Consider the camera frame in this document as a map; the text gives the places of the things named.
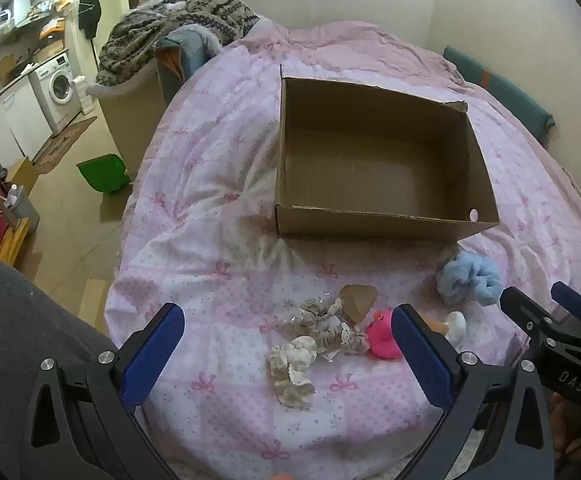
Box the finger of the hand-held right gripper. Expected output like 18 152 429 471
499 286 562 356
551 282 581 342

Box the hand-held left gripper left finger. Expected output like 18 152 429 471
20 302 186 480

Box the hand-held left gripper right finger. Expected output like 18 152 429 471
391 303 556 480

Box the tan wooden block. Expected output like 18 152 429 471
423 316 451 337

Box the pink rubber toy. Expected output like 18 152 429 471
367 310 403 360

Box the fluffy white scrunchie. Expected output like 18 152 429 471
443 311 467 347

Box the fluffy blue scrunchie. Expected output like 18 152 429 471
435 251 504 307

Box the brown cardboard piece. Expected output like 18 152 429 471
339 284 379 325

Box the beige lace scrunchie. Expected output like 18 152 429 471
283 297 371 359

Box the cream ruffled scrunchie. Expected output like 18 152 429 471
268 336 317 408

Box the person's right hand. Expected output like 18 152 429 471
549 391 581 467

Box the pink printed blanket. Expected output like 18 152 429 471
105 20 581 480

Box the grey plastic container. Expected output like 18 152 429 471
0 185 41 233

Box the teal headboard cushion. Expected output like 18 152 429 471
443 45 555 148

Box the small cardboard box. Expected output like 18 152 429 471
8 157 38 196

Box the brown door mat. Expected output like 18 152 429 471
33 116 98 175

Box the beige armchair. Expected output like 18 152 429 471
86 67 168 182

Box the white kitchen cabinet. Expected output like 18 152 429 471
0 77 54 161

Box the white washing machine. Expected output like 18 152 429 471
29 52 82 133

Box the teal seat cushion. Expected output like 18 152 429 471
153 25 224 106

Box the patterned knit blanket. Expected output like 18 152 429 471
95 0 261 88

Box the black hanging garment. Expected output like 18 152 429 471
78 0 102 40

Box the yellow wooden frame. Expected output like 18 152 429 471
0 200 31 263

